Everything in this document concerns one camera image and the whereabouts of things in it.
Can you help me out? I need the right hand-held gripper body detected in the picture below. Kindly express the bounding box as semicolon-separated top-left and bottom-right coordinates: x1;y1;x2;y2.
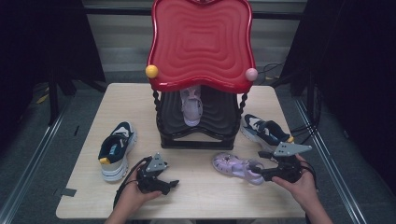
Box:
258;142;313;184

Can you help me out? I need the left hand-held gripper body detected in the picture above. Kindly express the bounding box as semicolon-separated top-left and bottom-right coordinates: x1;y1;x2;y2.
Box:
135;152;168;194

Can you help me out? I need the purple jelly sandal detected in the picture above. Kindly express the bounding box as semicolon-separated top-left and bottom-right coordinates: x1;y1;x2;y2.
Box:
179;86;204;127
211;152;265;186

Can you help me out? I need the navy and white sneaker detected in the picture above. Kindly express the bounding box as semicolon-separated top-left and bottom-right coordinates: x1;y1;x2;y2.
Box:
97;120;138;183
239;113;295;154

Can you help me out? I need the red and black shoe rack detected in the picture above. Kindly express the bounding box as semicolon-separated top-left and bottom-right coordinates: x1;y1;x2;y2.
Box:
145;0;260;151

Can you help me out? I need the person's left hand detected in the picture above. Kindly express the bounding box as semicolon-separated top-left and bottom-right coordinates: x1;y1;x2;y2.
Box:
120;171;163;216

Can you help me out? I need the person's right hand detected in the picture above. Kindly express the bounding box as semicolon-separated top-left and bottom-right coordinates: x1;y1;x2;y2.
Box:
272;155;317;206

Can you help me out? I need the black metal stand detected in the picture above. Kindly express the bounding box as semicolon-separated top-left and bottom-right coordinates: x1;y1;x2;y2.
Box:
306;71;323;129
46;71;62;127

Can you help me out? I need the grey tape piece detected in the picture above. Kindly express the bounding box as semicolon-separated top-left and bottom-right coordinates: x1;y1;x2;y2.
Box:
60;187;78;198

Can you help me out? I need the dark curtain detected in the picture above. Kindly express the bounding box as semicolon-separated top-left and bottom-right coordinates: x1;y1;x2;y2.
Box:
279;0;396;194
0;0;106;153

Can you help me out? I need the yellow floor tape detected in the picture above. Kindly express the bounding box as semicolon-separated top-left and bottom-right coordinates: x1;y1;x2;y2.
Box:
35;88;50;105

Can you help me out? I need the black floor cable bundle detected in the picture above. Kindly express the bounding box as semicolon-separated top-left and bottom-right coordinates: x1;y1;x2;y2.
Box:
290;122;321;147

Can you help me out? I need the right hand-held gripper black cable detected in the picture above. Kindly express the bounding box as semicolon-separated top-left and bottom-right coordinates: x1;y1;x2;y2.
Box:
298;160;320;191

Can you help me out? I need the hand-held gripper black cable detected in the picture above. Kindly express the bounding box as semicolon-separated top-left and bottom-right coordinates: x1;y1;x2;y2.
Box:
298;160;320;191
113;157;153;209

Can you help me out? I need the left hand-held gripper black cable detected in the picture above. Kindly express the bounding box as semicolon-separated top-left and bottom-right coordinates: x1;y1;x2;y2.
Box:
113;157;153;209

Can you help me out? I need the metal floor rail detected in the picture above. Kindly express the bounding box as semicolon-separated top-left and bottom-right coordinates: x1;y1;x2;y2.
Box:
0;96;76;224
293;96;372;224

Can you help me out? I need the thin black floor cable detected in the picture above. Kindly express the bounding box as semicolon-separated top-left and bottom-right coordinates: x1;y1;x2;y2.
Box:
258;62;286;76

